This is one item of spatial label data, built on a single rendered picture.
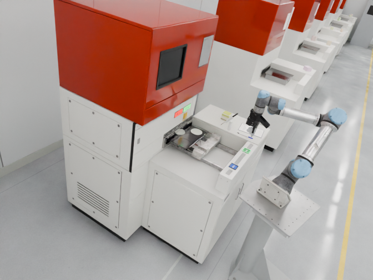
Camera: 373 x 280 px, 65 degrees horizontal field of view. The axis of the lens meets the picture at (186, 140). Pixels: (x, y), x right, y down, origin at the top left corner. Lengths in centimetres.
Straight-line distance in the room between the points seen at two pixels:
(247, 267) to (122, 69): 185
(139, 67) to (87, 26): 41
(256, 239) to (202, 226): 43
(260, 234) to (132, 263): 105
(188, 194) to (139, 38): 113
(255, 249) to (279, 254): 55
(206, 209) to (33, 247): 144
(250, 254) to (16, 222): 198
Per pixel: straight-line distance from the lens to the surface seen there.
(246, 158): 224
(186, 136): 242
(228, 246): 287
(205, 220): 223
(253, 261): 263
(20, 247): 281
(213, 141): 247
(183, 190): 218
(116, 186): 230
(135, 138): 192
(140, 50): 168
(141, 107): 178
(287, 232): 203
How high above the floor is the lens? 219
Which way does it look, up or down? 33 degrees down
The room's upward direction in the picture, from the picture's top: 11 degrees clockwise
